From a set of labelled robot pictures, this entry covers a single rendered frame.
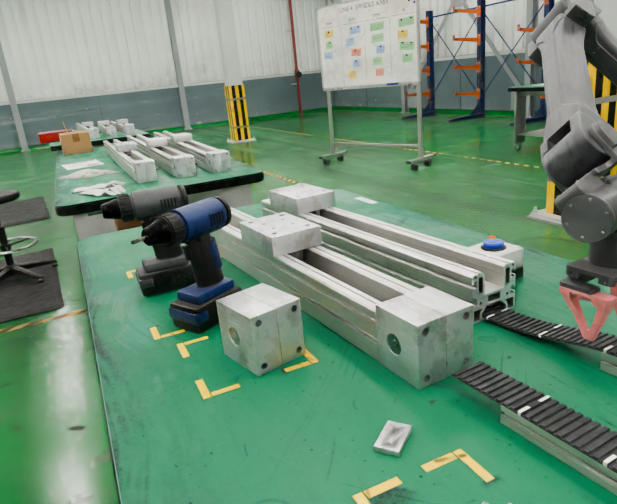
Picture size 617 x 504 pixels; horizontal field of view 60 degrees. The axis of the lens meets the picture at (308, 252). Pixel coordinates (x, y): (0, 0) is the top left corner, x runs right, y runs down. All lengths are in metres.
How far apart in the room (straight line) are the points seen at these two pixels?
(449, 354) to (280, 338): 0.24
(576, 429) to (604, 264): 0.22
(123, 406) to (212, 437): 0.16
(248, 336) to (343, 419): 0.19
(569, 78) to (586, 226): 0.27
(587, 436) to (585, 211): 0.24
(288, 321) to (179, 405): 0.19
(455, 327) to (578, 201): 0.22
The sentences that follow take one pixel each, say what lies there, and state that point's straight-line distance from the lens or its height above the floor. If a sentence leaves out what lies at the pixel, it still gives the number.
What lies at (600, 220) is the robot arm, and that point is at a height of 1.01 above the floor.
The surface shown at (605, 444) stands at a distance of 0.65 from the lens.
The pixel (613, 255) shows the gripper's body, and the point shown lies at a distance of 0.76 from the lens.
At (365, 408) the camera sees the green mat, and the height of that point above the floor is 0.78.
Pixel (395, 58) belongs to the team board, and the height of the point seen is 1.25.
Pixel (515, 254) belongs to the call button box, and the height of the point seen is 0.83.
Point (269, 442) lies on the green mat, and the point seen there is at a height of 0.78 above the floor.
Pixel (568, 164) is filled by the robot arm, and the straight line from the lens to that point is 0.75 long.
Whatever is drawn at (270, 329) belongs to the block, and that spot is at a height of 0.85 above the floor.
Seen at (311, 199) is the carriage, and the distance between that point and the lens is 1.34.
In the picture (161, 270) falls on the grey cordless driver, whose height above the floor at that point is 0.83.
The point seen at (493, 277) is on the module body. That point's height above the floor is 0.84.
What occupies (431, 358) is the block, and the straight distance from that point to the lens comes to 0.74.
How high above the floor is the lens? 1.19
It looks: 18 degrees down
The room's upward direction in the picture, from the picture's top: 6 degrees counter-clockwise
